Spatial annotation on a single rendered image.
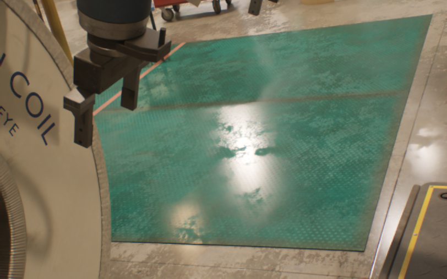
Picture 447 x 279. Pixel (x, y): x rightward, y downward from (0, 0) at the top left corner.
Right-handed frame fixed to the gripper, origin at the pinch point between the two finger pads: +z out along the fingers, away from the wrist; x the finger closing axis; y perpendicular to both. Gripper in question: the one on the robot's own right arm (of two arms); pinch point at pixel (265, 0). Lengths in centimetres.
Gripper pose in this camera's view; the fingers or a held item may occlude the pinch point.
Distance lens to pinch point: 165.0
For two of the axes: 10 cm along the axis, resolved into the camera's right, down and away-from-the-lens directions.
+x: 4.3, -4.0, 8.1
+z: -1.9, 8.4, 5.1
